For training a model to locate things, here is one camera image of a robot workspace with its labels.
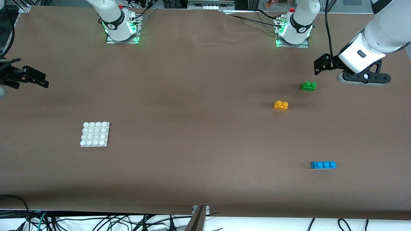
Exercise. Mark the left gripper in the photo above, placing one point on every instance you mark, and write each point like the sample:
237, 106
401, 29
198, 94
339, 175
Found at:
333, 63

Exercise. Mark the yellow two-stud block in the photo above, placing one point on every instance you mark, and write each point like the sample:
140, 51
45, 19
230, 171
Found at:
280, 106

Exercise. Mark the white studded base plate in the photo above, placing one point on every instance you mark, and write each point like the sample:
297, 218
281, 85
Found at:
94, 134

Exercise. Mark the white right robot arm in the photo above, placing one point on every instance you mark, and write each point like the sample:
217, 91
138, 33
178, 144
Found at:
112, 19

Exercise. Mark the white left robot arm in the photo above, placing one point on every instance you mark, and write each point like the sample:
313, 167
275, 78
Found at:
388, 29

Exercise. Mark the green two-stud block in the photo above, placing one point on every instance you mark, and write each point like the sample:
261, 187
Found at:
308, 87

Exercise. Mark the blue three-stud block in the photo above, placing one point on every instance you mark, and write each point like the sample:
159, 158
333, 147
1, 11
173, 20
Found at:
322, 165

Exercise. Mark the orange background object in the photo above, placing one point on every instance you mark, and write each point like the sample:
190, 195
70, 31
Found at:
273, 3

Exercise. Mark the brown table cover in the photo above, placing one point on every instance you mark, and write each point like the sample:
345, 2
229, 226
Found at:
192, 80

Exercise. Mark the aluminium corner bracket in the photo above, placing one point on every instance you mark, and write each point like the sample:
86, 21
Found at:
25, 8

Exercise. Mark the aluminium frame rail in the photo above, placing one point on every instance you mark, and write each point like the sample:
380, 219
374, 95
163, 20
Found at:
208, 5

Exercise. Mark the aluminium frame profile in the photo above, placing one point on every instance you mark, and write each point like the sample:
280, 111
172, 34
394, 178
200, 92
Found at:
197, 221

